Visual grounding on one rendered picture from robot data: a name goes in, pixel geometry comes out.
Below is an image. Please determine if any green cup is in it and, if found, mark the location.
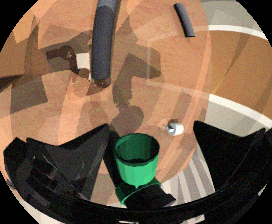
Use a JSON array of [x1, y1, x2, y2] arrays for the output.
[[112, 133, 161, 206]]

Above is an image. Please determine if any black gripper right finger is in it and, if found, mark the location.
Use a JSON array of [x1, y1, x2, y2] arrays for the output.
[[193, 120, 265, 192]]

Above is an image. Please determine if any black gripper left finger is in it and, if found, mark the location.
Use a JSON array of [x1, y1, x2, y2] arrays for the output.
[[26, 123, 111, 201]]

